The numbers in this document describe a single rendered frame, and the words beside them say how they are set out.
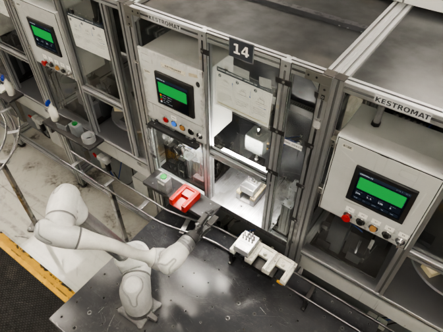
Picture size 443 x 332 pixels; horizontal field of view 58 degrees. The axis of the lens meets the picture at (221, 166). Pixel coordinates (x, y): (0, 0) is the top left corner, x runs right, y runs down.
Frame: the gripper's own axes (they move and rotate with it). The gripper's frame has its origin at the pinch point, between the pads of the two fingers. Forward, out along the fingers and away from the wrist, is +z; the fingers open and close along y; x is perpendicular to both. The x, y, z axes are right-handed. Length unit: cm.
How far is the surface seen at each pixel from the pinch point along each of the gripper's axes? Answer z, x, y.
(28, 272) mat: -65, 136, -111
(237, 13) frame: 48, 20, 88
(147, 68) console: 20, 57, 59
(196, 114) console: 20, 26, 43
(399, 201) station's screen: 18, -79, 50
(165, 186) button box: 8.0, 43.7, -13.2
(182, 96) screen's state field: 18, 32, 53
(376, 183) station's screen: 18, -69, 54
